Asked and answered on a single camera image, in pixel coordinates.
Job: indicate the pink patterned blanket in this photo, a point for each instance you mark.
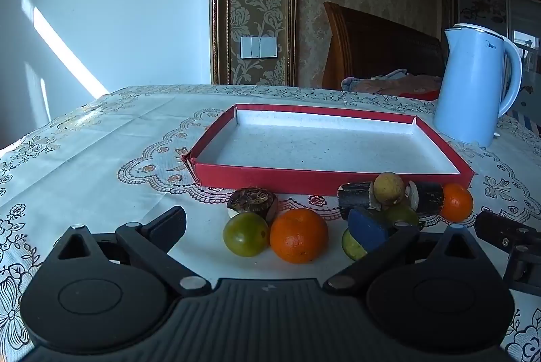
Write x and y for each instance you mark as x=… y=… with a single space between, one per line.
x=393 y=82

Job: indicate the tan longan fruit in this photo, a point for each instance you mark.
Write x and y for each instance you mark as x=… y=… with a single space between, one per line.
x=389 y=188

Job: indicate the dark sugarcane piece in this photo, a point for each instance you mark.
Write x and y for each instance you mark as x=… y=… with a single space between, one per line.
x=427 y=197
x=355 y=198

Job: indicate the white floral lace tablecloth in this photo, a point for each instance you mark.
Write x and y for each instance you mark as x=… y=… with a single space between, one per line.
x=126 y=134

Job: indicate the small orange tangerine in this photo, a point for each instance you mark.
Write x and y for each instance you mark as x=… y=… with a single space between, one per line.
x=457 y=202

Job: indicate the green cucumber piece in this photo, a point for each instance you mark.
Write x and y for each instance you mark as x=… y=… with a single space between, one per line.
x=351 y=247

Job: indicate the large orange tangerine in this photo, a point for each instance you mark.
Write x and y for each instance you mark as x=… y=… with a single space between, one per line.
x=299 y=237

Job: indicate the green tangerine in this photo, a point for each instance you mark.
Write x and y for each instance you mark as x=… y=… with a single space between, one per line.
x=246 y=235

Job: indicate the wooden bed headboard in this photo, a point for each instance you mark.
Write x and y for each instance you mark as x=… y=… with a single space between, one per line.
x=380 y=45

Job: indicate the white wall light switch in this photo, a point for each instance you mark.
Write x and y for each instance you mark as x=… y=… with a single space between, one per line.
x=258 y=47

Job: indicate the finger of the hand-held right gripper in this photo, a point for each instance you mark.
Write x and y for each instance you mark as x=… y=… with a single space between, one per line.
x=503 y=227

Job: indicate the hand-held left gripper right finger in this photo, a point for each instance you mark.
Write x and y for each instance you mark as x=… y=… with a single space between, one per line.
x=368 y=230

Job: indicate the ornate wooden wall panel frame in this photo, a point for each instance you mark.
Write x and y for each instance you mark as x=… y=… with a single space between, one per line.
x=219 y=7

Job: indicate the light blue electric kettle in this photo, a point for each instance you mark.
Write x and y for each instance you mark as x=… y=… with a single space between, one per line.
x=469 y=91

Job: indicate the red cardboard tray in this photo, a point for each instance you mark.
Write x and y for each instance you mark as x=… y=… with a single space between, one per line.
x=317 y=142

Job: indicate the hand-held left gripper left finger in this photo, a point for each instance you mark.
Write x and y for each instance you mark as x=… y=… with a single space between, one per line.
x=167 y=229

